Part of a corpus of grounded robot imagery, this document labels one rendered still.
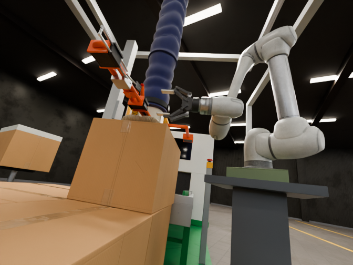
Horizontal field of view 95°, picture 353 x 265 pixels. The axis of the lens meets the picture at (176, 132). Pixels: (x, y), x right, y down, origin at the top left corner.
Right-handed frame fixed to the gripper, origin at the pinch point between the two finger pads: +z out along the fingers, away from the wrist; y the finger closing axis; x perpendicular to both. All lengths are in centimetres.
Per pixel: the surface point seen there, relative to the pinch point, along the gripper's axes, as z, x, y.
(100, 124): 28.7, -2.2, 16.4
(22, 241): 4, -47, 53
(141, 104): 10.4, -1.1, 2.6
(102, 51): 12.3, -36.1, 2.8
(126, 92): 14.7, -10.4, 1.6
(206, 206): -36, 119, 56
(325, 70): -316, 296, -290
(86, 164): 29.1, -2.2, 37.2
